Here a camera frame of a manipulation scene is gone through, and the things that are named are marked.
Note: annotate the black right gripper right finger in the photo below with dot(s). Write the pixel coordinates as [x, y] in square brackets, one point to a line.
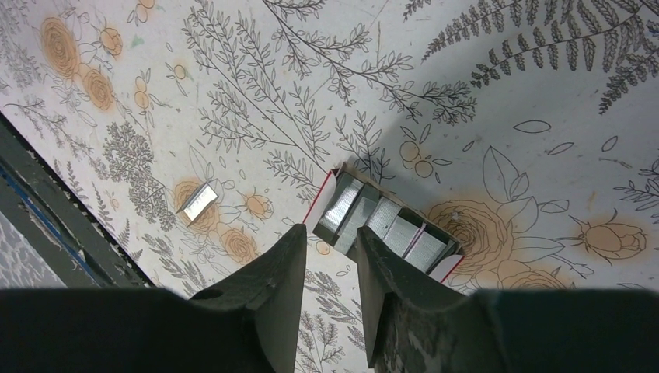
[412, 323]

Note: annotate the red staple box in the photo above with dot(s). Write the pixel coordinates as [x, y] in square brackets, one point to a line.
[349, 200]

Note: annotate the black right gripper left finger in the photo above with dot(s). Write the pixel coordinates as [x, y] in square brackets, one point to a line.
[247, 322]

